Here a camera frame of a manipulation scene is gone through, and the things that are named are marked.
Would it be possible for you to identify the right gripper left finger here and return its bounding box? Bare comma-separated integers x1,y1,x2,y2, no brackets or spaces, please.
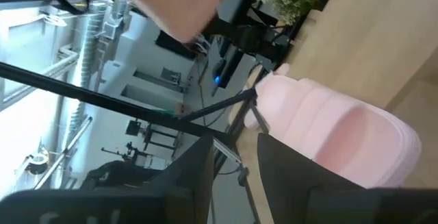
146,133,215,197

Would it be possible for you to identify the silver ceiling air duct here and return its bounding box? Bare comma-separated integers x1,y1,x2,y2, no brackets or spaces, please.
68,0,114,142

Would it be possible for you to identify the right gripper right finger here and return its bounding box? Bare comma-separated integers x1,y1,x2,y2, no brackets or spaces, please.
257,133,363,224

